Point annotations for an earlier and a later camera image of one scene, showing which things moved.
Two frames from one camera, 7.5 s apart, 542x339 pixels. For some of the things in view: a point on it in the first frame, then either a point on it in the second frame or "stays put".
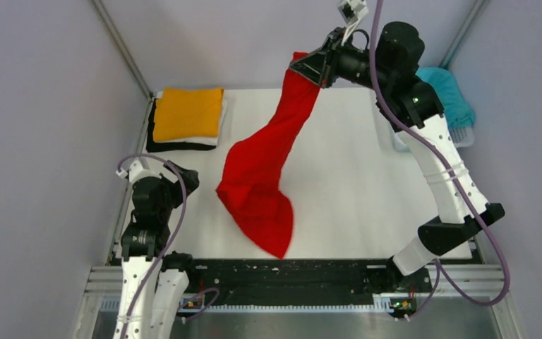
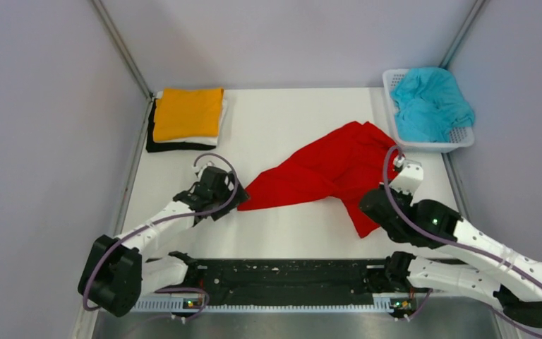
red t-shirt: x=253 y=167 → x=346 y=165
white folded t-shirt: x=212 y=140 stays put
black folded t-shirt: x=152 y=146 stays put
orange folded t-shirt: x=188 y=112 stays put
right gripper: x=322 y=60 → x=403 y=187
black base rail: x=300 y=282 stays put
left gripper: x=190 y=178 → x=241 y=196
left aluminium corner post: x=109 y=24 stays put
